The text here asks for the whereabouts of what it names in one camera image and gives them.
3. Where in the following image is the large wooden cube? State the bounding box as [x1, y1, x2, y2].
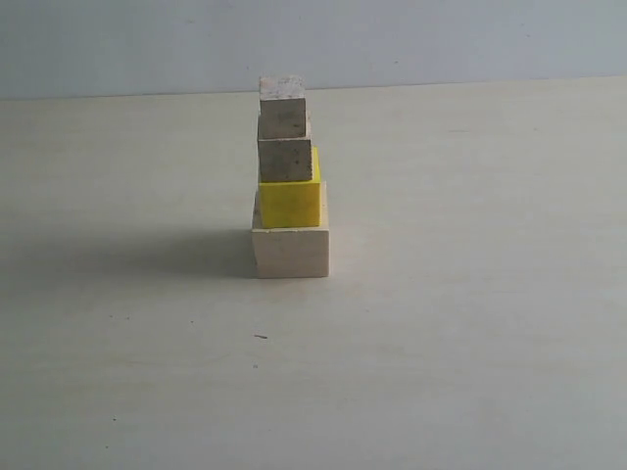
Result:
[251, 183, 330, 279]

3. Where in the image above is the yellow cube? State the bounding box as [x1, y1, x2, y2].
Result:
[258, 146, 325, 229]

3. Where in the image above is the medium wooden cube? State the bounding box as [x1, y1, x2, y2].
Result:
[257, 112, 314, 183]

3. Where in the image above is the small wooden cube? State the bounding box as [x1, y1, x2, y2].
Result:
[259, 74, 307, 139]

